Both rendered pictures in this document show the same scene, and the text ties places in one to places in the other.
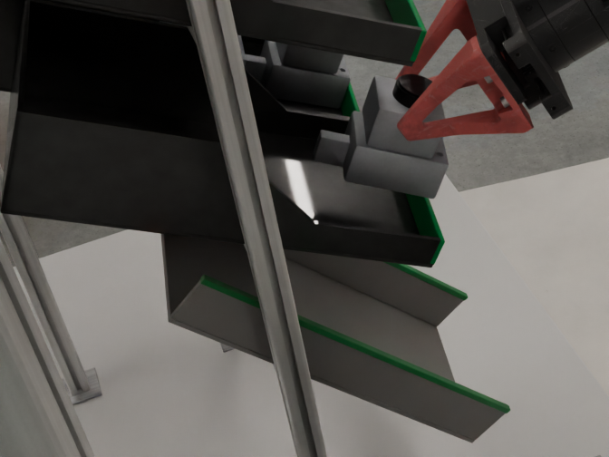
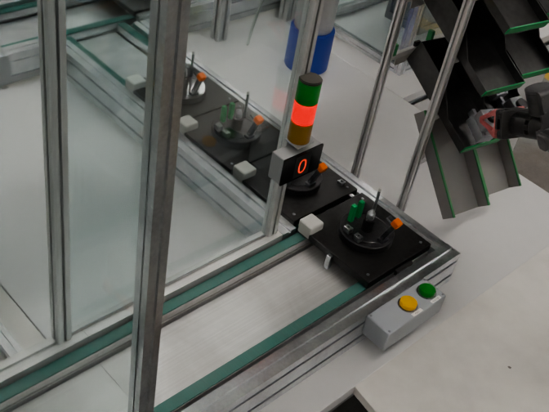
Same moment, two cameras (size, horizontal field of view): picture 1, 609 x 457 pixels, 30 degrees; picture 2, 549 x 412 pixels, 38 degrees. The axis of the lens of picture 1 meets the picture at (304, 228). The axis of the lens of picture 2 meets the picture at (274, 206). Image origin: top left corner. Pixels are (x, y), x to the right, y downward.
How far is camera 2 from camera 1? 1.45 m
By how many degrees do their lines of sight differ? 39
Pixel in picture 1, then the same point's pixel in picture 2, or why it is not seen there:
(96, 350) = not seen: hidden behind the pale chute
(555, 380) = (497, 266)
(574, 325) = (524, 270)
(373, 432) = (448, 226)
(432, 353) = (466, 203)
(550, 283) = (538, 261)
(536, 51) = (504, 118)
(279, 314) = (426, 127)
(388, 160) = (474, 123)
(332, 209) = (461, 127)
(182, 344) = not seen: hidden behind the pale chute
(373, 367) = (437, 170)
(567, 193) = not seen: outside the picture
